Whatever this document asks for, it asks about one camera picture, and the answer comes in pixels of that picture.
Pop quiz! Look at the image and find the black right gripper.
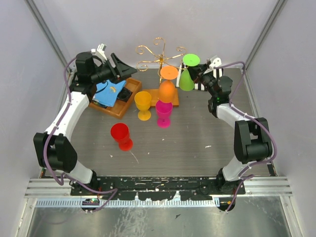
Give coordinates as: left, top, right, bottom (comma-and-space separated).
186, 63, 218, 98

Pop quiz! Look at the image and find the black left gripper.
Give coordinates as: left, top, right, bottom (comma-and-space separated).
91, 53, 138, 84

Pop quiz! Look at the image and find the green plastic wine glass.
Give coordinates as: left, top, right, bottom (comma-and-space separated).
179, 53, 200, 91

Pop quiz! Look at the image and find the orange plastic wine glass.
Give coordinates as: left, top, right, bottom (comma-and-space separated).
158, 66, 178, 103

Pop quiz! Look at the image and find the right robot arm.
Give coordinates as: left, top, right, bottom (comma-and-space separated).
188, 62, 275, 195

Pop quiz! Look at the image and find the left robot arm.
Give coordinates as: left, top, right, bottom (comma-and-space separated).
33, 51, 137, 196

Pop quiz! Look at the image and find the yellow plastic wine glass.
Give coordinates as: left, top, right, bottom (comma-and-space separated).
134, 91, 152, 121

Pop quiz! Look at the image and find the pink plastic wine glass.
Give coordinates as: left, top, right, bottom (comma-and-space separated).
156, 100, 173, 128

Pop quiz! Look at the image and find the red plastic wine glass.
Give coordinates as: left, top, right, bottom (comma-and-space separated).
110, 123, 133, 151

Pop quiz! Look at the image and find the black item in tray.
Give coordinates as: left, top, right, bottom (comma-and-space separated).
117, 87, 132, 102

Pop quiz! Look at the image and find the black white striped cloth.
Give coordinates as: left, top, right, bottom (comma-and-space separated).
176, 63, 224, 91

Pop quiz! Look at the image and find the blue patterned cloth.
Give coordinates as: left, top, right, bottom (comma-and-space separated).
93, 80, 126, 107

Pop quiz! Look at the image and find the wooden compartment tray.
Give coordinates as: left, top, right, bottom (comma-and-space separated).
89, 78, 142, 119

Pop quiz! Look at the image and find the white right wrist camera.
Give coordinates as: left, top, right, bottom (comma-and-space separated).
204, 56, 222, 74

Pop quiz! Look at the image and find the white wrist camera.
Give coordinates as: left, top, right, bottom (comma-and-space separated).
90, 43, 108, 63
204, 56, 222, 74

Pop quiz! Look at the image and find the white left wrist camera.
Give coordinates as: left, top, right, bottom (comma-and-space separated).
90, 43, 108, 63

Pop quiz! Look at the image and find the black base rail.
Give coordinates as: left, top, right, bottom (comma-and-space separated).
71, 175, 247, 201

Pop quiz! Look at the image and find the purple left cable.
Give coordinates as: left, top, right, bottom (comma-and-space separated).
42, 58, 118, 213

